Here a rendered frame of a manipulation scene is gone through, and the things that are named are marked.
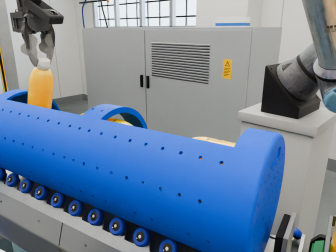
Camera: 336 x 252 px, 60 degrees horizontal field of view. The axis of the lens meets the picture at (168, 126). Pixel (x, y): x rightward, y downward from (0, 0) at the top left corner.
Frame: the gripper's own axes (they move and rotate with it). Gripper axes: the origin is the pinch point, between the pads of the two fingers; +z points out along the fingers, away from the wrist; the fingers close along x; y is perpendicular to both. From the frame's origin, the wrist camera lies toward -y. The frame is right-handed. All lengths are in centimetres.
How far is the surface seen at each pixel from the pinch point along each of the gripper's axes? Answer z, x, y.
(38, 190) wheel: 36.9, 11.3, -4.5
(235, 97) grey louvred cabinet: 41, -153, -9
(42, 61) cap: -0.3, 1.2, -1.5
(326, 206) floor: 137, -196, -80
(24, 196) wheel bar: 40.9, 11.9, 2.7
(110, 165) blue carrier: 19.3, 13.7, -37.2
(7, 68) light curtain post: 10, -31, 74
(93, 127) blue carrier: 13.5, 9.0, -28.0
